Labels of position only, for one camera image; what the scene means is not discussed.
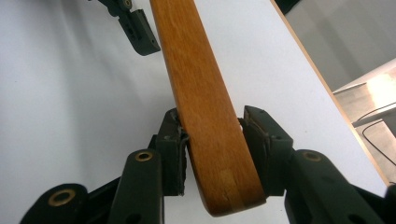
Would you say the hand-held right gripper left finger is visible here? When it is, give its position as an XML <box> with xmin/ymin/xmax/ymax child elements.
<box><xmin>108</xmin><ymin>107</ymin><xmax>190</xmax><ymax>224</ymax></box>

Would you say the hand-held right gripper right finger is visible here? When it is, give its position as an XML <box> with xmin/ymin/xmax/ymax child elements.
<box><xmin>239</xmin><ymin>105</ymin><xmax>386</xmax><ymax>224</ymax></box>

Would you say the white table with wooden edge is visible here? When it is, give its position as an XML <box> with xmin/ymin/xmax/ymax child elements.
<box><xmin>0</xmin><ymin>0</ymin><xmax>390</xmax><ymax>224</ymax></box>

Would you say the black metal stand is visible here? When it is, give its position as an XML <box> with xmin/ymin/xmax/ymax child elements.
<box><xmin>273</xmin><ymin>0</ymin><xmax>303</xmax><ymax>16</ymax></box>

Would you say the white metal desk frame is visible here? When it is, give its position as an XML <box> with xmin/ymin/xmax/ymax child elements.
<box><xmin>351</xmin><ymin>108</ymin><xmax>396</xmax><ymax>130</ymax></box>

